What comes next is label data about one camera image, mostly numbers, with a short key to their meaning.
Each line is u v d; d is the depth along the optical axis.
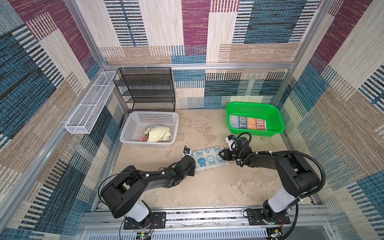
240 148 0.78
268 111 1.13
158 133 0.92
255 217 0.74
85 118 0.71
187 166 0.70
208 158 0.94
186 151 0.80
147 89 1.08
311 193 0.47
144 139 1.01
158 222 0.73
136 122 1.09
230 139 0.88
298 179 0.47
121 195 0.44
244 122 1.09
